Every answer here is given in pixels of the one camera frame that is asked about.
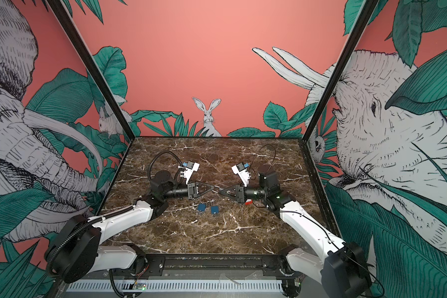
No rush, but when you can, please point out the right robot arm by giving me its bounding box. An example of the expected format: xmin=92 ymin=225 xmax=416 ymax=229
xmin=219 ymin=163 xmax=373 ymax=298

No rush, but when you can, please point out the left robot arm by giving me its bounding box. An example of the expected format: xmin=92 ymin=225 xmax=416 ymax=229
xmin=45 ymin=171 xmax=214 ymax=283

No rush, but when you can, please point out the left blue padlock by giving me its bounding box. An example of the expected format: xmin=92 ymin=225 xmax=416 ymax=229
xmin=197 ymin=204 xmax=206 ymax=212

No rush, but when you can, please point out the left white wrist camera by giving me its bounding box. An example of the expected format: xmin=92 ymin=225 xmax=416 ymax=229
xmin=178 ymin=161 xmax=200 ymax=185

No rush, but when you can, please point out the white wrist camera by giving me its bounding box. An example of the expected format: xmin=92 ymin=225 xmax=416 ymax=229
xmin=232 ymin=162 xmax=250 ymax=187
xmin=178 ymin=161 xmax=200 ymax=185

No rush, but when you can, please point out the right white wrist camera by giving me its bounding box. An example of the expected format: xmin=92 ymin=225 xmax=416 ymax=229
xmin=232 ymin=162 xmax=250 ymax=187

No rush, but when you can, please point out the left black corrugated cable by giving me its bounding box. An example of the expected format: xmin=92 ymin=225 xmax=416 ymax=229
xmin=147 ymin=150 xmax=183 ymax=183

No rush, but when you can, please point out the right thin black cable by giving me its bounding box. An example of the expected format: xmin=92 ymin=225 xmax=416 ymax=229
xmin=256 ymin=143 xmax=277 ymax=168

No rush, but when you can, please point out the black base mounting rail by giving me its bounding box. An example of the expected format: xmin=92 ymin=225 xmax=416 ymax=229
xmin=120 ymin=253 xmax=304 ymax=279

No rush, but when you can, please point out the white slotted cable duct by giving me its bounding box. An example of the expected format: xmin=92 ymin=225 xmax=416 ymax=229
xmin=67 ymin=279 xmax=283 ymax=293

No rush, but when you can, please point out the left black frame post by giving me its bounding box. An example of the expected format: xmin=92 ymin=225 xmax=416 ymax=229
xmin=47 ymin=0 xmax=135 ymax=142

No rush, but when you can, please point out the black frame post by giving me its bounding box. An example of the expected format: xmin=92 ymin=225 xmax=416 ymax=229
xmin=302 ymin=0 xmax=378 ymax=142
xmin=47 ymin=0 xmax=135 ymax=142

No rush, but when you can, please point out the right black frame post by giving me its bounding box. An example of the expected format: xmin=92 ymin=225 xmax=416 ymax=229
xmin=302 ymin=0 xmax=378 ymax=142

